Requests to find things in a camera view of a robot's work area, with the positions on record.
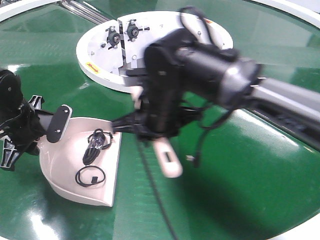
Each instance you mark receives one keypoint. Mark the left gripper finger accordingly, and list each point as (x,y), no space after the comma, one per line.
(35,102)
(10,155)

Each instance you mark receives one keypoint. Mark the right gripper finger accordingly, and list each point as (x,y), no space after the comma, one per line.
(130,123)

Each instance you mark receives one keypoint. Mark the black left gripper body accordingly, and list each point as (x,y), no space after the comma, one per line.
(24,126)

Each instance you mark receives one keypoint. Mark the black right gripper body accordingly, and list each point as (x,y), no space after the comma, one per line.
(164,91)

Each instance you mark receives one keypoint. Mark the pink hand brush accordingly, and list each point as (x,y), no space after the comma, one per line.
(167,159)

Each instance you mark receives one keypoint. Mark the pink plastic dustpan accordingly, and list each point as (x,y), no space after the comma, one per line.
(62,163)

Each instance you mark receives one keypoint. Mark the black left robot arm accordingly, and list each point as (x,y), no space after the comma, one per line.
(11,95)

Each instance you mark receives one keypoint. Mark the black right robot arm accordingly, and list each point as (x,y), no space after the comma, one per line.
(225,79)

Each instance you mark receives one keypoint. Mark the orange warning label front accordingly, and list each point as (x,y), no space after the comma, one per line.
(92,68)

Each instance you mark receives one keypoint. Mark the black bearing right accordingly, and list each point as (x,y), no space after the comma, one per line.
(133,31)

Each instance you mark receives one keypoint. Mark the black bearing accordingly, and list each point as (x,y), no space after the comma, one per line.
(133,31)
(113,37)

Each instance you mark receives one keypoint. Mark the black bearing left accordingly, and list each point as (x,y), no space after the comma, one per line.
(113,37)

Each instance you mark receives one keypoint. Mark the white outer rim left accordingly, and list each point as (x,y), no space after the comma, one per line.
(13,8)

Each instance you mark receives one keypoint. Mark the white rim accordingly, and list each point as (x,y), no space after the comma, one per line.
(13,8)
(293,9)

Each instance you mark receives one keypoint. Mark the steel rollers upper left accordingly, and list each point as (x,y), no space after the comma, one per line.
(85,11)

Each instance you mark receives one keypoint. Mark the white outer rim right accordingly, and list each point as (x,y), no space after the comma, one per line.
(293,9)

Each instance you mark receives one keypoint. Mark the white inner ring guard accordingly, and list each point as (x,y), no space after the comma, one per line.
(114,63)

